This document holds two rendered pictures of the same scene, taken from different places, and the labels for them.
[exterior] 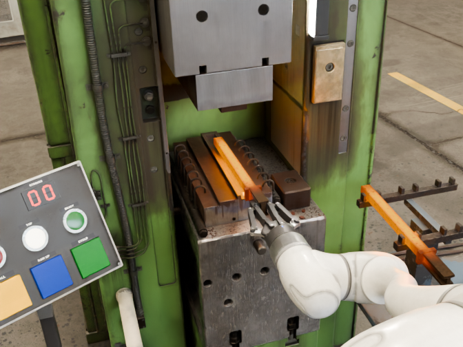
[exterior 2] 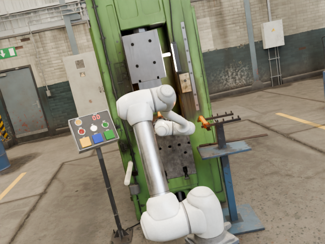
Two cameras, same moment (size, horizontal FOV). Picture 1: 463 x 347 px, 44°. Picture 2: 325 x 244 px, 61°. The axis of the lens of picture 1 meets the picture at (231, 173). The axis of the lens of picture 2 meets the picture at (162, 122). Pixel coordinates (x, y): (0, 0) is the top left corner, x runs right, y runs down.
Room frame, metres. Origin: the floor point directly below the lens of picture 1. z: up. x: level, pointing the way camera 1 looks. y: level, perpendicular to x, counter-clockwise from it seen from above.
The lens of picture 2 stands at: (-0.92, -0.70, 1.51)
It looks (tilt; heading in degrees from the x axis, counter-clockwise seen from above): 12 degrees down; 16
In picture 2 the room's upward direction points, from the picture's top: 12 degrees counter-clockwise
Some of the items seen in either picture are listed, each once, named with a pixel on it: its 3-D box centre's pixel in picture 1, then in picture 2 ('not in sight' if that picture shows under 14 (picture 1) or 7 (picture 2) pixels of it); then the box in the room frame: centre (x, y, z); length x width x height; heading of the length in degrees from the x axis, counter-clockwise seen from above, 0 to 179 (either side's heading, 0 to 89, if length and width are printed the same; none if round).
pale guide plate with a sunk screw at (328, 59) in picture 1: (328, 73); (185, 83); (1.57, -0.29, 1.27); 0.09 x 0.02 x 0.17; 106
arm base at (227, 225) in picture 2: not in sight; (213, 231); (0.30, -0.50, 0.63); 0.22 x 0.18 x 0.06; 131
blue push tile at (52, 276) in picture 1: (51, 276); (97, 138); (1.03, 0.42, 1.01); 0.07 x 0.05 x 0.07; 131
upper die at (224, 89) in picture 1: (213, 62); (150, 83); (1.56, 0.04, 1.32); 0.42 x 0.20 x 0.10; 16
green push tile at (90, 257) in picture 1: (89, 257); (109, 134); (1.10, 0.34, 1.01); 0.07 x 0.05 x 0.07; 131
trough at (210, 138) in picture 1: (226, 162); not in sight; (1.57, 0.02, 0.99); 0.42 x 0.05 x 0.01; 16
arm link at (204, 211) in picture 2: not in sight; (202, 209); (0.29, -0.47, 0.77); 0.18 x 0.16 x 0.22; 113
